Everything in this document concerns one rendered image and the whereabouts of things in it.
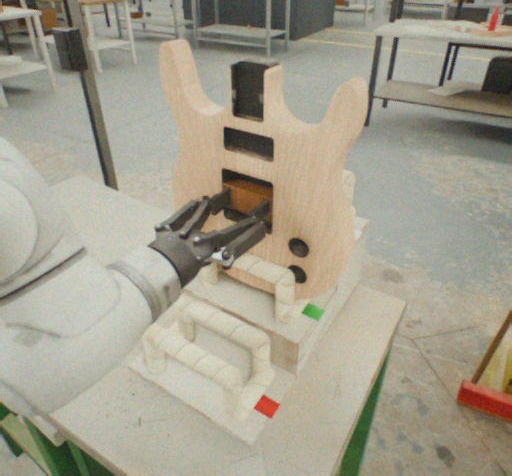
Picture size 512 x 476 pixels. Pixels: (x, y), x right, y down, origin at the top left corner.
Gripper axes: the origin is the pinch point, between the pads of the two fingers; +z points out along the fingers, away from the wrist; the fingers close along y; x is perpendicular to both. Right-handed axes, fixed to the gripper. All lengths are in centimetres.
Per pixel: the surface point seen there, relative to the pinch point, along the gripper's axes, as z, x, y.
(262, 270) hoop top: -2.7, -10.3, 5.0
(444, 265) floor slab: 170, -124, 22
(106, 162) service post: 55, -45, -110
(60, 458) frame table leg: -31, -59, -30
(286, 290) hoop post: -2.7, -12.6, 9.7
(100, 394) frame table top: -26.2, -29.7, -13.4
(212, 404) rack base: -17.9, -28.5, 4.8
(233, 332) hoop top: -10.6, -18.4, 4.3
